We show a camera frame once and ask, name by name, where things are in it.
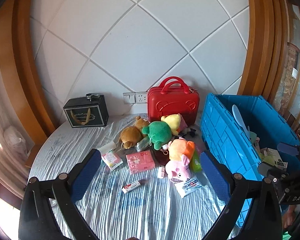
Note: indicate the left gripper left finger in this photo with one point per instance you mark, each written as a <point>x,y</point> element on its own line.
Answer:
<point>37,220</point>

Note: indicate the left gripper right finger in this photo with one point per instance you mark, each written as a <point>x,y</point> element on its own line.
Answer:
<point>263,220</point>

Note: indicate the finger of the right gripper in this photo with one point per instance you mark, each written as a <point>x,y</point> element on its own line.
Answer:
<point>265,169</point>
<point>288,149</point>

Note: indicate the blue plastic hand fan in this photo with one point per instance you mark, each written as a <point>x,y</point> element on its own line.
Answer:
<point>237,116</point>

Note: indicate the blue plastic storage crate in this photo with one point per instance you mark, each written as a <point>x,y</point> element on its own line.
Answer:
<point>227,141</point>

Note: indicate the white blue wipes pouch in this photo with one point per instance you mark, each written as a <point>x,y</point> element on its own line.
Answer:
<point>185,188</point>

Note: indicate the green wet wipes pack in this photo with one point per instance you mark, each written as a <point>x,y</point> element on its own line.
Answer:
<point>195,165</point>

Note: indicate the beige window curtain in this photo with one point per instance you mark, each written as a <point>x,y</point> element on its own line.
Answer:
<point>13,149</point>

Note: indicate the pink pig orange plush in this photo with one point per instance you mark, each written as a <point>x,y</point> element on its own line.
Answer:
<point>180,152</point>

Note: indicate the white pink small pack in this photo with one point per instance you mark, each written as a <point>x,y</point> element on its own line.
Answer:
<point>109,156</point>

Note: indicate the red white small box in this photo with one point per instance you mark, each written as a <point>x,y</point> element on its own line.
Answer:
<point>130,187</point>

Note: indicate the small white pink bottle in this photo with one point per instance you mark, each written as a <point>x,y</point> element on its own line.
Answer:
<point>161,172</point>

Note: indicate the striped blue table cloth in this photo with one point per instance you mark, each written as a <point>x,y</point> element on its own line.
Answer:
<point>155,210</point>

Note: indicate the green yellow duck plush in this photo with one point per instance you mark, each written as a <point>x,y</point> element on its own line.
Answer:
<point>161,132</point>

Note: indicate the red toy suitcase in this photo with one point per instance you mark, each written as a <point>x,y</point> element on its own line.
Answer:
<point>173,96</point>

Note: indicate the pink floral card box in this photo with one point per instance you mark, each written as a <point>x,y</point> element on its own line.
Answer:
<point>140,161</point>

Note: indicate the black gift box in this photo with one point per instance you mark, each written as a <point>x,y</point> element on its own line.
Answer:
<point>88,111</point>

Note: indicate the brown bear plush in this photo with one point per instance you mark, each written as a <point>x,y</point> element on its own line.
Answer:
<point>131,135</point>

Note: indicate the white wall socket panel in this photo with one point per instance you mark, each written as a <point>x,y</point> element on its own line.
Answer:
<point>135,97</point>

